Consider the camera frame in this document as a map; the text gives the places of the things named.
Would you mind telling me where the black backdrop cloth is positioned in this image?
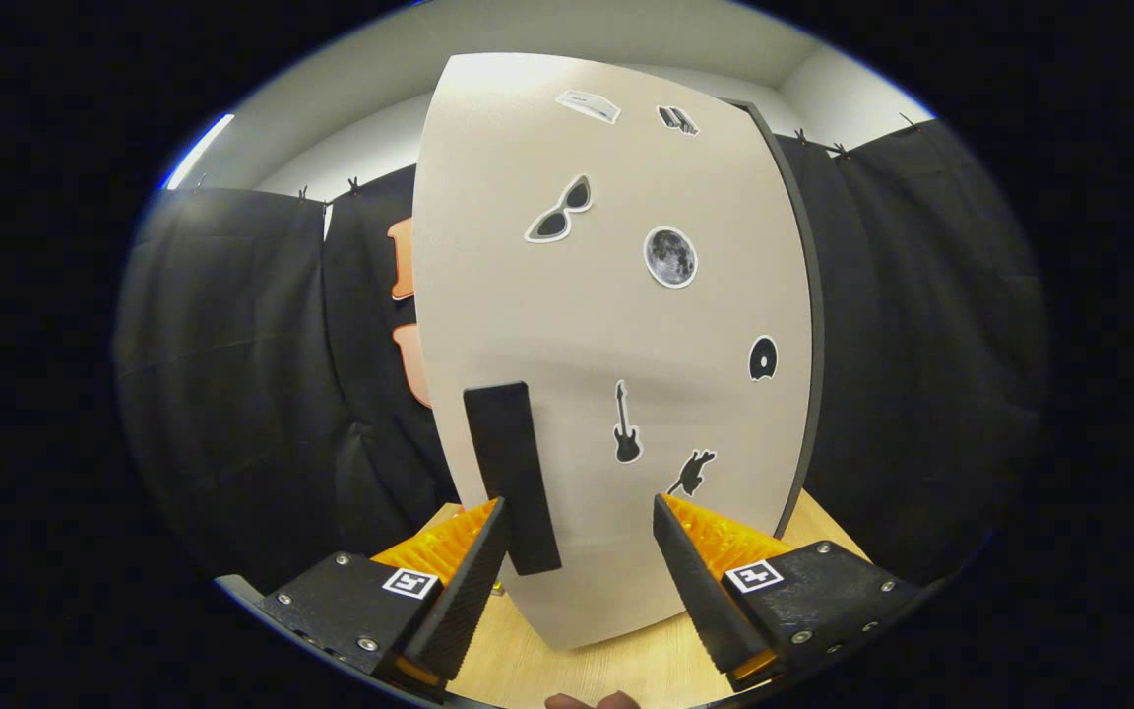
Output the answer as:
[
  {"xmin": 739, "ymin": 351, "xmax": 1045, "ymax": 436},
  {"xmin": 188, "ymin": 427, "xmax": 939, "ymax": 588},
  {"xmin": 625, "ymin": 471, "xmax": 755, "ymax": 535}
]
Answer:
[{"xmin": 114, "ymin": 118, "xmax": 1050, "ymax": 592}]

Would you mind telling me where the black door handle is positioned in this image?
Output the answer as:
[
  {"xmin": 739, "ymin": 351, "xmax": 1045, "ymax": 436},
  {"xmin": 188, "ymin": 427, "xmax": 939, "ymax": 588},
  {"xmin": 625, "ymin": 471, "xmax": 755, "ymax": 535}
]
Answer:
[{"xmin": 463, "ymin": 382, "xmax": 563, "ymax": 577}]

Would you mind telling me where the narrow ceiling light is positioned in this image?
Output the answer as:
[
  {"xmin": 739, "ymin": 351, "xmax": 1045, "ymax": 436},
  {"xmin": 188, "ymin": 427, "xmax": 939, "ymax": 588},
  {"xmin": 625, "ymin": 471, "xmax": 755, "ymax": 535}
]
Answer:
[{"xmin": 165, "ymin": 113, "xmax": 235, "ymax": 190}]

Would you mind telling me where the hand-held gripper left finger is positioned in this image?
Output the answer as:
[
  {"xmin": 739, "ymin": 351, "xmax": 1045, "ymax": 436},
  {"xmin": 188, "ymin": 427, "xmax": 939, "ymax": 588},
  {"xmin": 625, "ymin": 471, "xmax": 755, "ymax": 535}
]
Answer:
[{"xmin": 260, "ymin": 497, "xmax": 511, "ymax": 690}]

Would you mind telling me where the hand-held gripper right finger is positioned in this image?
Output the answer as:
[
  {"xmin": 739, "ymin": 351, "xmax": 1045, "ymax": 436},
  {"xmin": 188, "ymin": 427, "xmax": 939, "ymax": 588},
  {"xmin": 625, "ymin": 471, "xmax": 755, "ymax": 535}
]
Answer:
[{"xmin": 653, "ymin": 493, "xmax": 920, "ymax": 682}]

